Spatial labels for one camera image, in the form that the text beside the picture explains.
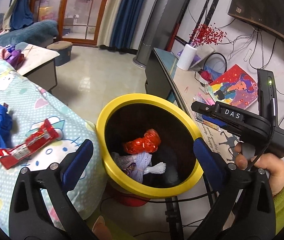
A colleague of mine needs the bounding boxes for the red snack wrapper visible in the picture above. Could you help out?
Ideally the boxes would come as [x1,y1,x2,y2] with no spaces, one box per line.
[0,119,59,170]

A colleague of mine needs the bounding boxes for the white purple plastic wrapper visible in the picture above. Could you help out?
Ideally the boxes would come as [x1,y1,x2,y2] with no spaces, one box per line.
[111,152,166,184]

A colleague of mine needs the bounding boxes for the orange red foil wrapper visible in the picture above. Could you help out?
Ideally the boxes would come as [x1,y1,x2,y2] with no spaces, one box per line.
[123,129,161,155]

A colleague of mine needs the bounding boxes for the yellow rim trash bin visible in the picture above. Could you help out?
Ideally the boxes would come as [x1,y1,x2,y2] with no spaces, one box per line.
[96,93,203,199]

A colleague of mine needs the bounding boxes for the right hand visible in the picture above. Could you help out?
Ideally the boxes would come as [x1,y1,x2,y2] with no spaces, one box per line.
[235,142,284,197]

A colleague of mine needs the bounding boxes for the colourful painting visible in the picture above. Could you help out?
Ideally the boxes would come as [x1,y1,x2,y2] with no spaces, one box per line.
[208,64,258,109]

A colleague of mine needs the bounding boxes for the white paper towel roll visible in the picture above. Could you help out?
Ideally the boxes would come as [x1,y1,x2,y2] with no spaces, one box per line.
[177,44,197,71]

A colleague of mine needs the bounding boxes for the hello kitty blanket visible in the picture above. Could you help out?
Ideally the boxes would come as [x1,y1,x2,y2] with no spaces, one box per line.
[0,60,106,233]

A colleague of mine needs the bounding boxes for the red berry branches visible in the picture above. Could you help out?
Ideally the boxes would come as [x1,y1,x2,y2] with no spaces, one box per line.
[189,24,227,48]

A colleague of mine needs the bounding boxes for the dark tv cabinet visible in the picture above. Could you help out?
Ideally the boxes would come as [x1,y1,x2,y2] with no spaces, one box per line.
[145,48,239,162]

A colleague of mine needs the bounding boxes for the white coffee table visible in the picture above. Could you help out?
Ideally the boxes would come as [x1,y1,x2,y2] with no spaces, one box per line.
[15,42,60,93]

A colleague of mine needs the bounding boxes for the purple pink toys pile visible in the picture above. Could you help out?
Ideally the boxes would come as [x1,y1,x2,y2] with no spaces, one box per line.
[0,45,25,70]

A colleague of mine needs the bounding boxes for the brown cushioned stool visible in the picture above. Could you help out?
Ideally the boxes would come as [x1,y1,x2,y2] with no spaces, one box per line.
[47,41,73,67]

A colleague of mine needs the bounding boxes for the silver tower air conditioner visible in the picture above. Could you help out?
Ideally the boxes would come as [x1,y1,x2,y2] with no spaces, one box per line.
[133,0,188,68]

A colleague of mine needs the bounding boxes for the blue sofa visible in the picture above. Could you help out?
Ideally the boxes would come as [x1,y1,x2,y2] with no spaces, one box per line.
[0,13,58,47]

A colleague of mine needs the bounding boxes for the blue curtain right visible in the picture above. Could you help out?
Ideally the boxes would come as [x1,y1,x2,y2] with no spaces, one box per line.
[109,0,144,49]

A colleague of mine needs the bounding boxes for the blue curtain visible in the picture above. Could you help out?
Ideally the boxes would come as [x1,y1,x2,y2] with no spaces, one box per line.
[109,0,144,49]
[10,0,34,30]

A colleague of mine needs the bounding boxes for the blue curtain left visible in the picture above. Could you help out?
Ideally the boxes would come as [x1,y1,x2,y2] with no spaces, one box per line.
[10,0,34,30]

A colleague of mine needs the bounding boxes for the wooden glass door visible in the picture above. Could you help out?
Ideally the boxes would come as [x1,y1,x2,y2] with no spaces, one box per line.
[30,0,107,46]

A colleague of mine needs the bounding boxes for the black cable loop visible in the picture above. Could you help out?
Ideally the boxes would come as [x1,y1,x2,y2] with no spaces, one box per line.
[203,52,228,77]

